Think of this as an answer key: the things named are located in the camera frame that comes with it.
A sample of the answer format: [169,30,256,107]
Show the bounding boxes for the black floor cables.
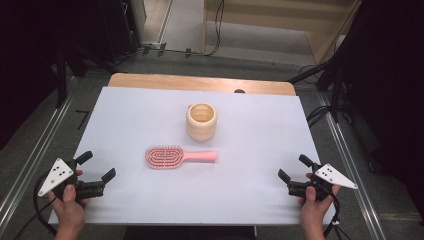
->
[305,105,333,129]

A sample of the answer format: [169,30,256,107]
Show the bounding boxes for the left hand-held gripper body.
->
[37,157,105,202]

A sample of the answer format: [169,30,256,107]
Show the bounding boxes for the metal floor rail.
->
[0,75,80,232]
[315,90,388,240]

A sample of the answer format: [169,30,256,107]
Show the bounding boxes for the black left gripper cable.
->
[12,172,58,240]

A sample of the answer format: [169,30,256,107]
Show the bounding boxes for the person's left hand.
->
[47,169,90,236]

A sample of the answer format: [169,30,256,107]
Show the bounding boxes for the pink hairbrush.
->
[144,145,219,170]

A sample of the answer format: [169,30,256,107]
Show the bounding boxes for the black metal stand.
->
[54,41,68,109]

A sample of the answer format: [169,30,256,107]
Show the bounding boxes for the cream ribbed cup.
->
[185,102,219,143]

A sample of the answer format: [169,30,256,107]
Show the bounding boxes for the light wooden frame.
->
[200,0,363,65]

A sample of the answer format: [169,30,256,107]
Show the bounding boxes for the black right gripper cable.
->
[323,191,353,240]

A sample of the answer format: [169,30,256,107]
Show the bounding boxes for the white board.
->
[48,86,336,226]

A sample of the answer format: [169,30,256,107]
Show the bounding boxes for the person's right hand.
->
[297,172,342,235]

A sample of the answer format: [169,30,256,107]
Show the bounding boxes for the wooden table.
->
[107,72,297,97]

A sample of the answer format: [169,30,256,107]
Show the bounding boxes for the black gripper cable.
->
[323,191,353,240]
[12,172,58,240]

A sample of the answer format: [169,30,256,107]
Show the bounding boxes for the black hanging cable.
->
[203,0,226,57]

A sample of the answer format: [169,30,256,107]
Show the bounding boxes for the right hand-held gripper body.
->
[287,162,359,202]

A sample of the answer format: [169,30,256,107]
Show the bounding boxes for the black cabinet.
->
[98,0,142,63]

